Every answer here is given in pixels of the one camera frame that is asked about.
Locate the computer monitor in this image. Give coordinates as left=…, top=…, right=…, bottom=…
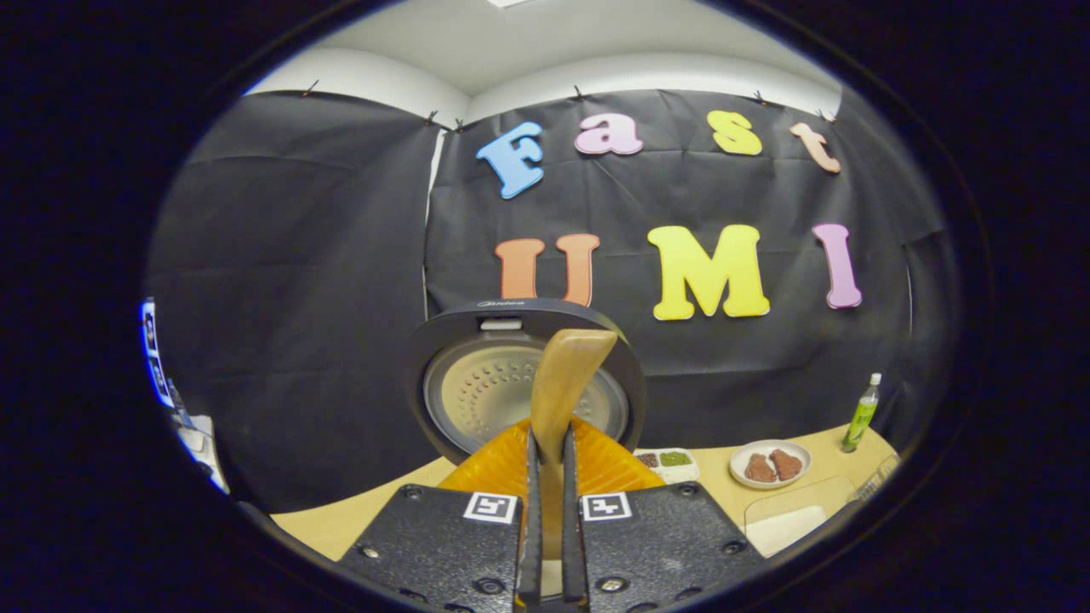
left=141, top=300, right=175, bottom=408

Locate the black backdrop cloth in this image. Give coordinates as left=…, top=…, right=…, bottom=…
left=145, top=89, right=963, bottom=512

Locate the clear box of rice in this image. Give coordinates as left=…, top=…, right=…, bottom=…
left=743, top=475, right=857, bottom=559

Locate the wire chopstick holder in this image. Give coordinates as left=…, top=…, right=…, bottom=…
left=852, top=454, right=901, bottom=503

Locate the white divided bean dish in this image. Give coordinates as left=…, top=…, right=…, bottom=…
left=634, top=448, right=701, bottom=484

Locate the green drink bottle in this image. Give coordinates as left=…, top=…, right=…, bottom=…
left=841, top=373, right=883, bottom=454

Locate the grey rice cooker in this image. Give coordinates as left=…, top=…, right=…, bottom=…
left=404, top=298, right=648, bottom=465

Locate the white round plate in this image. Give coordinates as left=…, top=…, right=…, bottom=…
left=730, top=439, right=812, bottom=490

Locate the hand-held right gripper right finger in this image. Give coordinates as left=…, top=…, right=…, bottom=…
left=562, top=415, right=765, bottom=613

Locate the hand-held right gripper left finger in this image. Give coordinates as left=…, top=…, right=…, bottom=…
left=339, top=417, right=543, bottom=613

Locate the wooden spoon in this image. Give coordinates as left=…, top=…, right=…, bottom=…
left=530, top=329, right=618, bottom=563

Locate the white side table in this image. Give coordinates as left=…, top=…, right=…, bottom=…
left=175, top=413, right=229, bottom=493

